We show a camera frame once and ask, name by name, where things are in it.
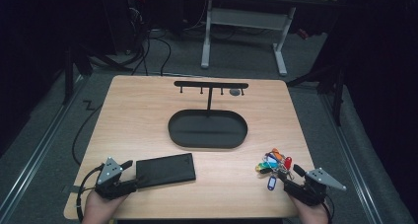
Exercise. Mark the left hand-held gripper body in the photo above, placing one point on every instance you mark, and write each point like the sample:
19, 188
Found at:
110, 173

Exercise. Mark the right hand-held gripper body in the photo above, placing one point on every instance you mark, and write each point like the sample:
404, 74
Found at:
315, 187

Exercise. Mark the key bunch with coloured tags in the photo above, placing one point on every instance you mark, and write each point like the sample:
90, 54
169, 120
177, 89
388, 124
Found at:
274, 164

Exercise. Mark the black wallet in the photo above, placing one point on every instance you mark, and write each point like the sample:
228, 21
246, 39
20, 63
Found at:
165, 170

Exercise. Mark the black key stand with tray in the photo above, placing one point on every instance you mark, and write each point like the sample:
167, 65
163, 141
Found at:
207, 130

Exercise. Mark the person's right hand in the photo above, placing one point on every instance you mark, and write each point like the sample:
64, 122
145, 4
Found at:
309, 213

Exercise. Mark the person's left hand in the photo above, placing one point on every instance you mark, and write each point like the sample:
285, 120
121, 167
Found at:
100, 208

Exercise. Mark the black metal stand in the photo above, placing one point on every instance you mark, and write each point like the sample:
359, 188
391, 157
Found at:
338, 92
69, 76

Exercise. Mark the grey round table grommet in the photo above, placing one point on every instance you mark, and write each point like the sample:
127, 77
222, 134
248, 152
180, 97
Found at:
235, 92

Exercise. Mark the dark computer tower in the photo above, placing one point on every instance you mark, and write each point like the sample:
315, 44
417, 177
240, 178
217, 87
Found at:
126, 20

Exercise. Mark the white-legged desk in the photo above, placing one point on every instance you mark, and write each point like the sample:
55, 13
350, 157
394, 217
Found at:
246, 18

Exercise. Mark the metal floor rail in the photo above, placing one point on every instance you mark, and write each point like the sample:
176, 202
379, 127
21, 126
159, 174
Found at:
355, 158
36, 151

